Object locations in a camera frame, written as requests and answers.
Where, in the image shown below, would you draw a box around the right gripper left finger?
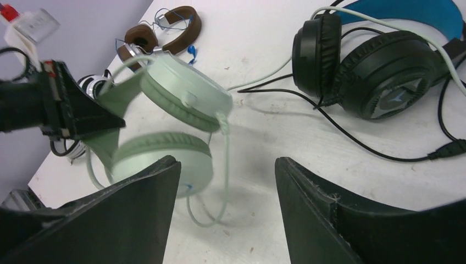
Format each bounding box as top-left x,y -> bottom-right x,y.
1,156 -> 181,263

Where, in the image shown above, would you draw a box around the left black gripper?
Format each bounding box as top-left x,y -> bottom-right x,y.
38,60 -> 125,140

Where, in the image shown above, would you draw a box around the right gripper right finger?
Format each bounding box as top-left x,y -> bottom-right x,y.
275,157 -> 465,263

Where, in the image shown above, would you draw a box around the mint green headphones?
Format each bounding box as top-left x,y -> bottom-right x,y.
84,52 -> 232,198

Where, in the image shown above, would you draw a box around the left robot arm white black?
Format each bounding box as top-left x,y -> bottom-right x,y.
1,47 -> 125,140

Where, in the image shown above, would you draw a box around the brown headphones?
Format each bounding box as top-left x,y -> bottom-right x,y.
116,5 -> 202,65

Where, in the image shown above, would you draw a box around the black blue headphones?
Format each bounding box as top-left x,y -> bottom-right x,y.
291,1 -> 465,120

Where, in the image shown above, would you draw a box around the aluminium frame rail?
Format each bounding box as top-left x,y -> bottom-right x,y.
1,188 -> 45,211

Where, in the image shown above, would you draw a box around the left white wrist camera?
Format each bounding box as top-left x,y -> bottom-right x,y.
1,4 -> 60,70

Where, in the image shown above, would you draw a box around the thin blue headphone cable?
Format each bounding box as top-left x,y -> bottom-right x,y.
114,7 -> 199,67

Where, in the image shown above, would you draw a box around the thin black headphone cable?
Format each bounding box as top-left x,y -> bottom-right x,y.
236,25 -> 466,163

